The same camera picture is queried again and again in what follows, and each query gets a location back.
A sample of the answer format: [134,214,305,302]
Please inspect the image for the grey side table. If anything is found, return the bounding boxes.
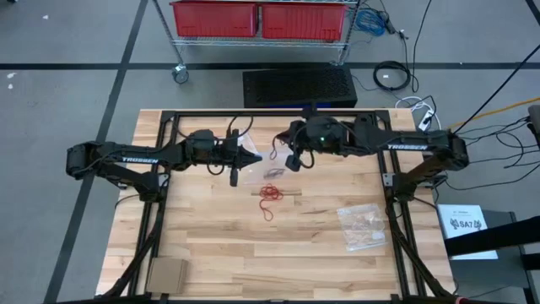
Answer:
[438,209,531,304]

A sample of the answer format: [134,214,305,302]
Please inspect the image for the white SA7 booklet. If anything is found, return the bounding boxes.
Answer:
[437,204,500,261]

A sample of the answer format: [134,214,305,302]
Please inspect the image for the red plastic storage bin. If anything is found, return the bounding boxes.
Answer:
[260,2,348,42]
[170,0,259,38]

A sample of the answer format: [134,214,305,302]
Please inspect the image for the black aluminium table frame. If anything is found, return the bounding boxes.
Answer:
[96,108,463,304]

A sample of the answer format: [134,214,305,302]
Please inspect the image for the white cable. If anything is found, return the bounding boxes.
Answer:
[395,95,442,133]

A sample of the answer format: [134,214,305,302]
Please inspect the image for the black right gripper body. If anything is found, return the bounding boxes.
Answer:
[289,117,316,155]

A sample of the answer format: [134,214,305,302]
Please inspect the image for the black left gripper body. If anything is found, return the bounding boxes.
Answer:
[213,134,241,170]

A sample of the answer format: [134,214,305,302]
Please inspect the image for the black perforated computer case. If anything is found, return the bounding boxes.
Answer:
[242,66,359,109]

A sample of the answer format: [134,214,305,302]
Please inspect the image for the white power strip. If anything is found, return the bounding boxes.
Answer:
[418,108,435,131]

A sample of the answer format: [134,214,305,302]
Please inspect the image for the black cable coil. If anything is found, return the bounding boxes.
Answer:
[372,60,413,92]

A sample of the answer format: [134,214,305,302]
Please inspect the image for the blue cable coil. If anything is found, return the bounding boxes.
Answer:
[353,8,388,37]

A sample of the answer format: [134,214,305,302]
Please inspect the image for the chrome wire shelf rack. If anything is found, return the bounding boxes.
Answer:
[151,0,363,84]

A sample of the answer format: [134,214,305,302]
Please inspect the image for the black beam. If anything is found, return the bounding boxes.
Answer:
[444,214,540,271]

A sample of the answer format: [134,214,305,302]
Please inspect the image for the yellow cable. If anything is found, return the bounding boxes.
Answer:
[442,96,540,133]

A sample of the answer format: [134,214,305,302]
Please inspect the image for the brown cardboard box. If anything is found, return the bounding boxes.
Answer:
[145,256,189,296]

